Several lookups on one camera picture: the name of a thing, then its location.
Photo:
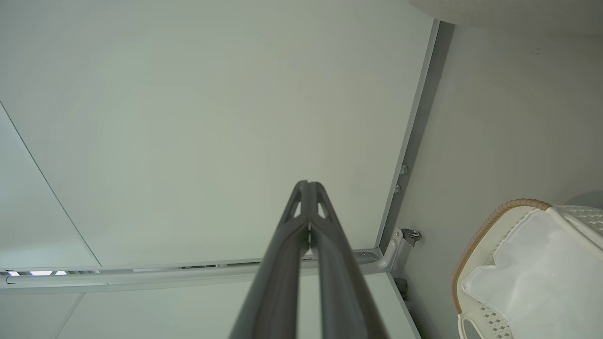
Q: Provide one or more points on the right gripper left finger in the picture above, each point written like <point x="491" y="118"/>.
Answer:
<point x="278" y="273"/>

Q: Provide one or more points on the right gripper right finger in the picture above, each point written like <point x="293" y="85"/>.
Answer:
<point x="339" y="282"/>

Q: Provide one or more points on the white plastic laundry basket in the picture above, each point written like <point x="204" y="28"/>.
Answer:
<point x="490" y="235"/>

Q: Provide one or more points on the grey metal edge strip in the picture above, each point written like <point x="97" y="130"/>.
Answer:
<point x="414" y="117"/>

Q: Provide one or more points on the small black metal bracket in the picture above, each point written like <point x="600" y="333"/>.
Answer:
<point x="411" y="235"/>

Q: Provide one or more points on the long grey metal rail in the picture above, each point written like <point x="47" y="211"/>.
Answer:
<point x="141" y="275"/>

